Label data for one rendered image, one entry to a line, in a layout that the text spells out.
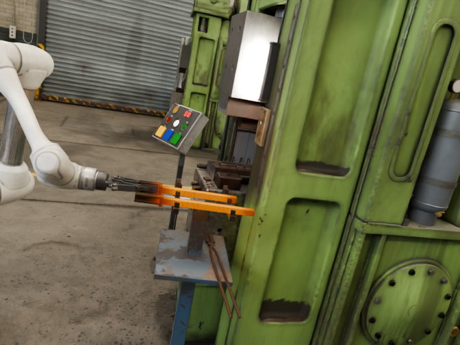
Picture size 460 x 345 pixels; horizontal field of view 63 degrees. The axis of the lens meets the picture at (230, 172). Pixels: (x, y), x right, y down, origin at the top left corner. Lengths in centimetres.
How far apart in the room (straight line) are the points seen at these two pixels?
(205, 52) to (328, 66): 521
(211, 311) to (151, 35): 824
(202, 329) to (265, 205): 91
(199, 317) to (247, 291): 46
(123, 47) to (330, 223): 838
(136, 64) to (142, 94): 75
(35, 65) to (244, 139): 115
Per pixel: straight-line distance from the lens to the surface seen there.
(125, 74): 976
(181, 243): 169
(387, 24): 179
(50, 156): 134
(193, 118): 242
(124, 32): 974
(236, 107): 191
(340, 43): 172
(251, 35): 186
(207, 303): 216
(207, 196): 151
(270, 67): 174
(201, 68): 678
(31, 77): 185
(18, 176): 201
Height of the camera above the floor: 149
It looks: 15 degrees down
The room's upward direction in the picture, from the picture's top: 11 degrees clockwise
